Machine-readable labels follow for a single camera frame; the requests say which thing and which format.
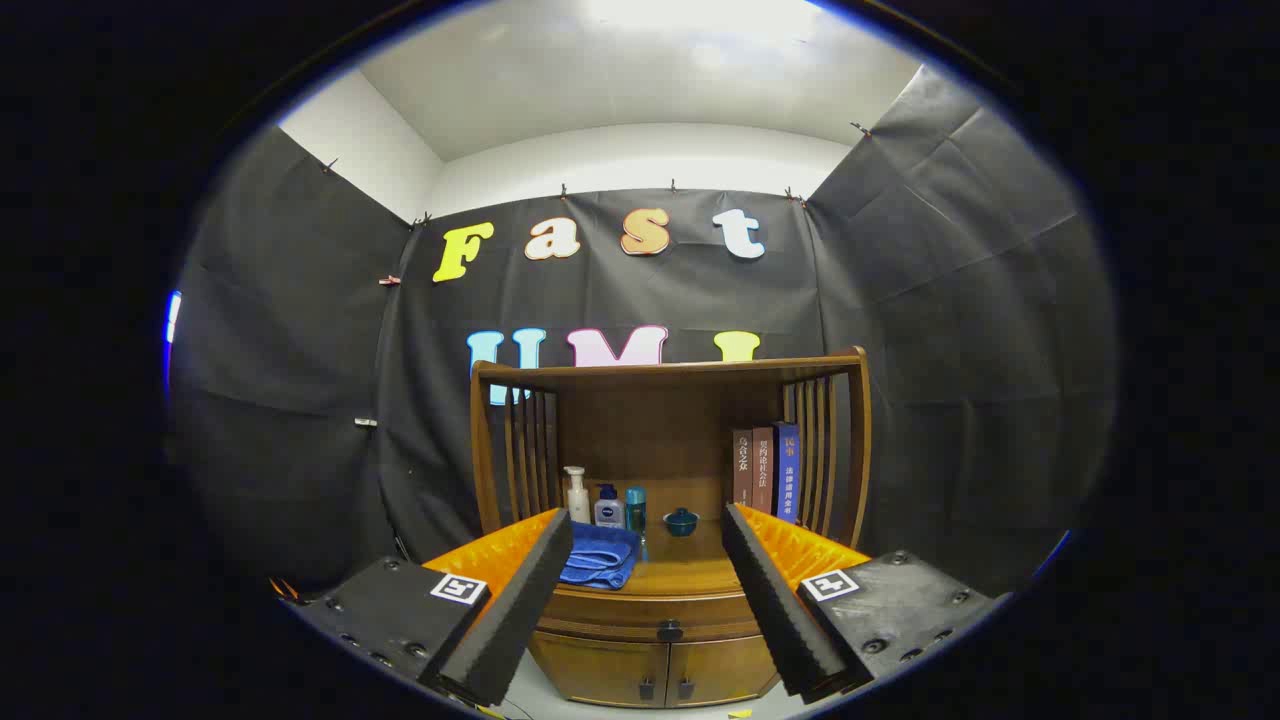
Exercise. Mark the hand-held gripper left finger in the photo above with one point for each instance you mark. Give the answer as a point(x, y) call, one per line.
point(525, 600)

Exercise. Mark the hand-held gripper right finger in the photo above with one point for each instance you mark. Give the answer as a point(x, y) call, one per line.
point(775, 600)

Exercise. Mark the wooden drawer with black knob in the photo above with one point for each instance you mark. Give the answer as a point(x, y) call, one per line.
point(620, 612)

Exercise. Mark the wooden cabinet door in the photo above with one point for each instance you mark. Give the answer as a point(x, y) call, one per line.
point(600, 665)
point(720, 665)

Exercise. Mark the wooden countertop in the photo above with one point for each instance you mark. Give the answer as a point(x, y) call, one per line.
point(690, 570)

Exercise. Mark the brown wooden cabinet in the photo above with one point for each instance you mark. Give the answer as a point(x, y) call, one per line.
point(640, 430)

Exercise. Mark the folded blue towel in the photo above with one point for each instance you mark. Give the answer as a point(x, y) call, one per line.
point(600, 555)

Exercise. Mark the white pump bottle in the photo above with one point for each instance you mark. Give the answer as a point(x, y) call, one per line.
point(578, 500)

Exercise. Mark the dark blue lidded teacup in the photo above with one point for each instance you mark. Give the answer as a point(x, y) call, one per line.
point(681, 523)

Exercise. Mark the white bottle with blue cap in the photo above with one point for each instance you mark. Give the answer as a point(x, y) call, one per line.
point(609, 512)

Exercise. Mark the blue book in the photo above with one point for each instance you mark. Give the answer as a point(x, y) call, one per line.
point(787, 475)

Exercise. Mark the reddish brown book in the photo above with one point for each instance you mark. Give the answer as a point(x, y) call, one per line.
point(763, 470)

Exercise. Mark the clear teal bottle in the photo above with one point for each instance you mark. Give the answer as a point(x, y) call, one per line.
point(635, 505)

